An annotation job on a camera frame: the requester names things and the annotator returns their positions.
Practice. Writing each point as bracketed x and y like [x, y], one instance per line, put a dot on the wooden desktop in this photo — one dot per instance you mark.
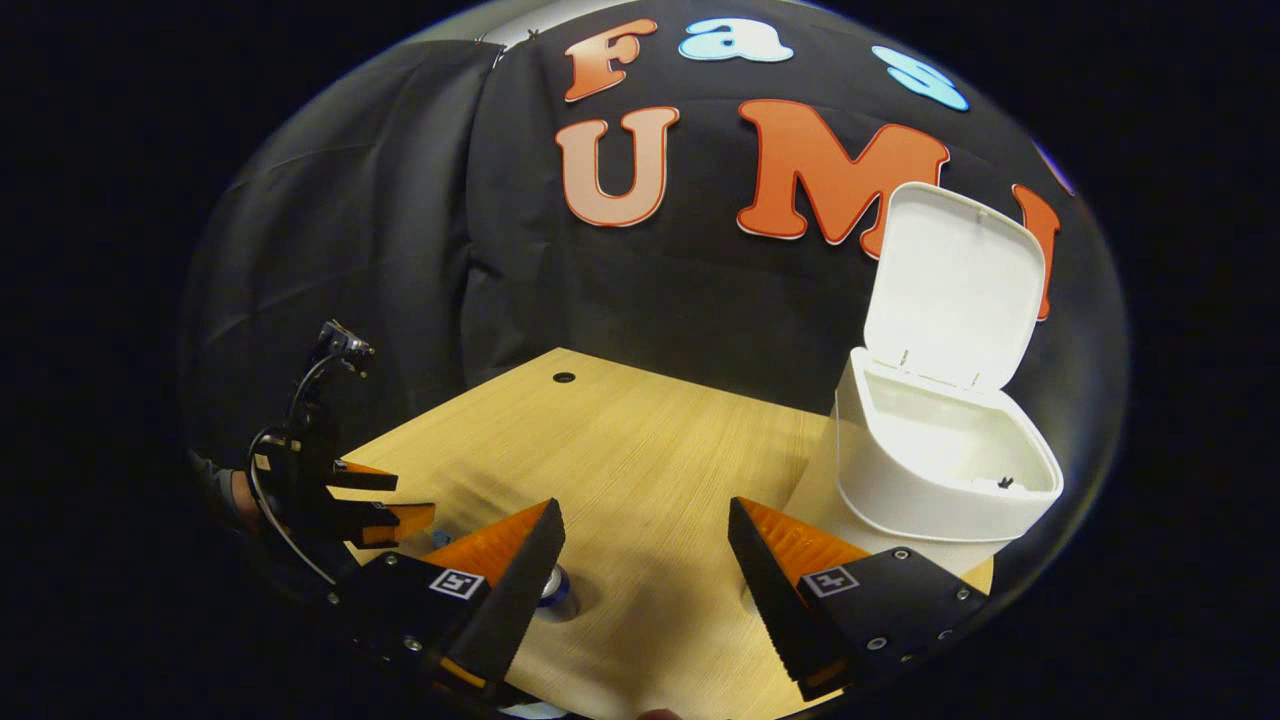
[640, 470]

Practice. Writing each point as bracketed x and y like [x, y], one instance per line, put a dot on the white desktop garbage bin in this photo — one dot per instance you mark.
[930, 450]

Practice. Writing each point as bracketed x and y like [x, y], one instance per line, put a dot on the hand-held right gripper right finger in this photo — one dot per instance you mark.
[775, 610]

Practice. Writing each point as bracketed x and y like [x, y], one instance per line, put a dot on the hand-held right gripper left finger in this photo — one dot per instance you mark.
[520, 600]

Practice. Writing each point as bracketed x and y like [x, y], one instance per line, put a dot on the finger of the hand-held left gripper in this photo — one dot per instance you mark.
[390, 522]
[365, 481]

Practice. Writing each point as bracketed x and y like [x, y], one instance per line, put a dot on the silver blue pop can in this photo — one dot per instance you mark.
[560, 592]

